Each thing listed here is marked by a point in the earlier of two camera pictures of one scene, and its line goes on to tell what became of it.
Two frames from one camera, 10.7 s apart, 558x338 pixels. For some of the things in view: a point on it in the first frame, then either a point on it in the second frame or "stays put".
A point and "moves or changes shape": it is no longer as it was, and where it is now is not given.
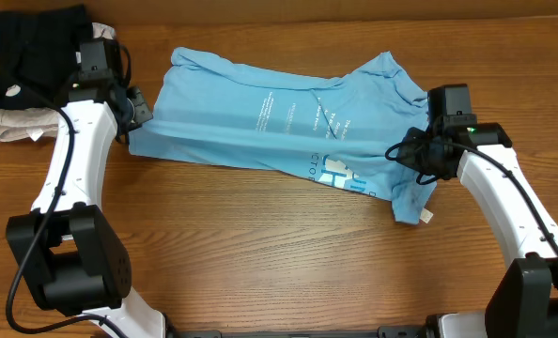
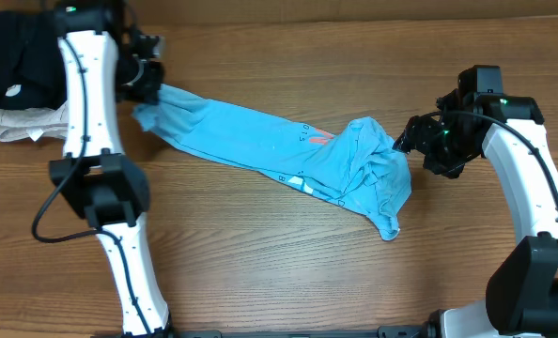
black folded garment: [27, 57] stays put
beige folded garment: [13, 124] stays put
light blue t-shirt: [343, 128] moves or changes shape
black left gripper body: [139, 111] to [147, 87]
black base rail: [381, 332] stays put
